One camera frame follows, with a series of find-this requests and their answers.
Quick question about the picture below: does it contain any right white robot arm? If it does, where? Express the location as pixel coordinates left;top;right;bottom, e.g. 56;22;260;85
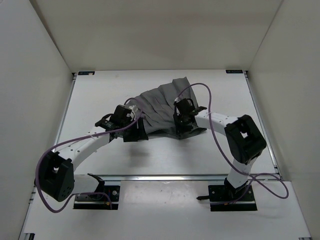
173;98;267;200

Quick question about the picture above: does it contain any right blue table sticker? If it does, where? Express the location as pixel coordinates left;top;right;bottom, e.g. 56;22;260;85
225;69;243;74

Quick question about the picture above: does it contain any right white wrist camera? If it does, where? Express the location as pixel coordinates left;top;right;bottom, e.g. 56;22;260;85
173;97;182;105

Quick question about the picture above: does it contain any blue table sticker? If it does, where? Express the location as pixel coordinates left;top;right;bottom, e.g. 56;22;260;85
225;69;243;74
77;71;95;76

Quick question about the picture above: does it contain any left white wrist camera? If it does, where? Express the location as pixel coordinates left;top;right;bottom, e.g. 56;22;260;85
128;105;139;121

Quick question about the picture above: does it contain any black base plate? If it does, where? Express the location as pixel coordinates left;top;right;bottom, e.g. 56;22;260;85
208;185;258;212
73;181;121;211

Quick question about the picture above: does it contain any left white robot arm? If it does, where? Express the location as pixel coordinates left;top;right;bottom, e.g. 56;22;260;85
35;104;148;202

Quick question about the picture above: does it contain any grey pleated skirt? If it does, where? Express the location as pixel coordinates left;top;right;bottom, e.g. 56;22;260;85
126;77;207;140

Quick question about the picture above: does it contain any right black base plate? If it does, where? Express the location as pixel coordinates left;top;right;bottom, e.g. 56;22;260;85
208;185;258;212

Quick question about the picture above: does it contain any left blue table sticker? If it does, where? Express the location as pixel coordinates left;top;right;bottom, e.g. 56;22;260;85
77;71;95;76

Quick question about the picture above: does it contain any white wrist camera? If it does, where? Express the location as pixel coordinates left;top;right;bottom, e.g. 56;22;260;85
128;105;139;121
173;97;182;105

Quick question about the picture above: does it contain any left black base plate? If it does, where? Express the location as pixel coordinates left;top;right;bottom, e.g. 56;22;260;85
73;181;121;211

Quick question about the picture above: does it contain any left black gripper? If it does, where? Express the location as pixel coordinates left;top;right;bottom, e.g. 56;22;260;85
122;115;149;141

